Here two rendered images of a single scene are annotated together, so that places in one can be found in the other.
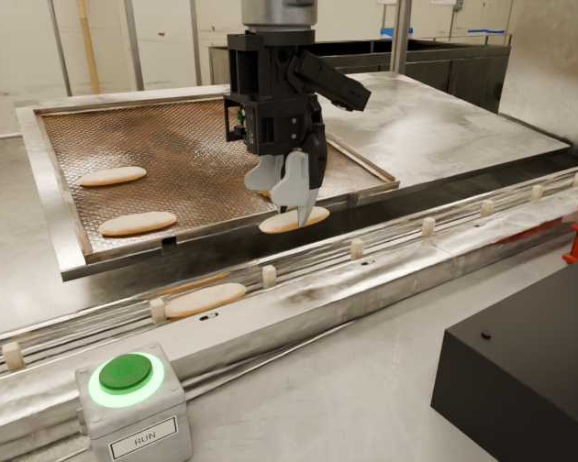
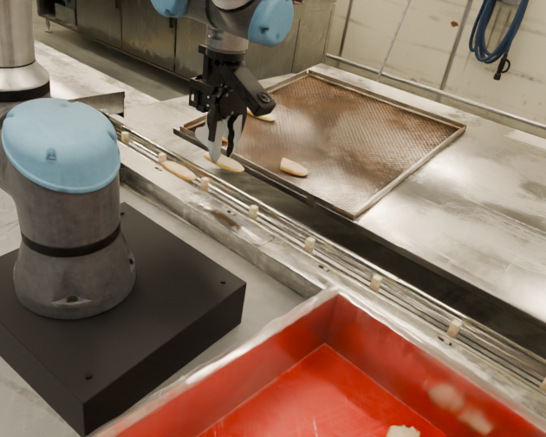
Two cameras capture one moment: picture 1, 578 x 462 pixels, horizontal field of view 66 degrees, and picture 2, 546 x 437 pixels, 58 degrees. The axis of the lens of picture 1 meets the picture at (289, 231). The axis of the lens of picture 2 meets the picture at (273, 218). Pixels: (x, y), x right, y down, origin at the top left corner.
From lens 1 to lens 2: 93 cm
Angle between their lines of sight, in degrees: 58
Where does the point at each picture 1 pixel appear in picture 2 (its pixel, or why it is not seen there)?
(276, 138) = (197, 101)
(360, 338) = (176, 227)
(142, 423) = not seen: hidden behind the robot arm
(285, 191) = (201, 133)
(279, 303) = (174, 185)
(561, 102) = not seen: outside the picture
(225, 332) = (146, 173)
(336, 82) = (237, 88)
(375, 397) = not seen: hidden behind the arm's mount
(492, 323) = (133, 217)
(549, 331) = (131, 235)
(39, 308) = (176, 144)
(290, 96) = (214, 84)
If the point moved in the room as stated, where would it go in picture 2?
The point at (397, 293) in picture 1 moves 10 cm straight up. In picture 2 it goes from (217, 234) to (221, 186)
